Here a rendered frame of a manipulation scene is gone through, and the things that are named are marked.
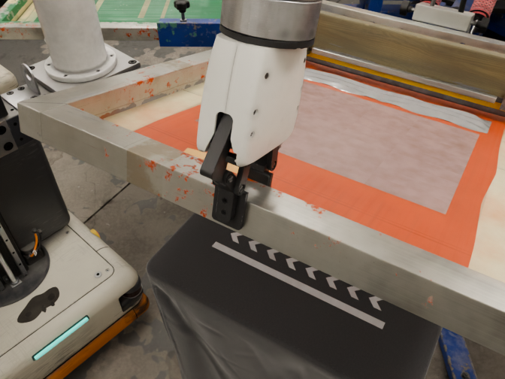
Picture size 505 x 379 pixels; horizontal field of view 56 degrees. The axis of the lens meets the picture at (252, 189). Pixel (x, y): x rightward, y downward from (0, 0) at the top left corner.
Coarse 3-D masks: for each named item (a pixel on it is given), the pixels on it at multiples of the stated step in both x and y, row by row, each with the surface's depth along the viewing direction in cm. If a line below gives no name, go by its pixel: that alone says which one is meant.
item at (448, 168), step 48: (336, 144) 65; (384, 144) 67; (432, 144) 69; (480, 144) 72; (288, 192) 52; (336, 192) 53; (384, 192) 55; (432, 192) 57; (480, 192) 58; (432, 240) 48
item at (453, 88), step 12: (312, 48) 94; (348, 60) 91; (360, 60) 90; (384, 72) 88; (396, 72) 87; (408, 72) 87; (432, 84) 85; (444, 84) 84; (480, 96) 82; (492, 96) 81
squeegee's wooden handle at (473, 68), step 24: (336, 24) 91; (360, 24) 89; (336, 48) 92; (360, 48) 90; (384, 48) 88; (408, 48) 86; (432, 48) 84; (456, 48) 82; (480, 48) 82; (432, 72) 85; (456, 72) 83; (480, 72) 82; (504, 72) 80
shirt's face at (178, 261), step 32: (192, 224) 84; (160, 256) 79; (192, 256) 79; (224, 256) 79; (192, 288) 74; (224, 288) 74; (256, 288) 74; (288, 288) 74; (256, 320) 70; (288, 320) 70; (320, 320) 70; (352, 320) 70; (416, 320) 70; (320, 352) 67; (352, 352) 67; (384, 352) 67; (416, 352) 67
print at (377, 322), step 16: (224, 240) 81; (240, 240) 81; (240, 256) 79; (256, 256) 79; (272, 256) 79; (288, 256) 79; (272, 272) 76; (288, 272) 76; (304, 272) 76; (320, 272) 76; (304, 288) 74; (320, 288) 74; (336, 288) 74; (352, 288) 74; (336, 304) 72; (352, 304) 72; (368, 304) 72; (384, 304) 72; (368, 320) 70; (384, 320) 70
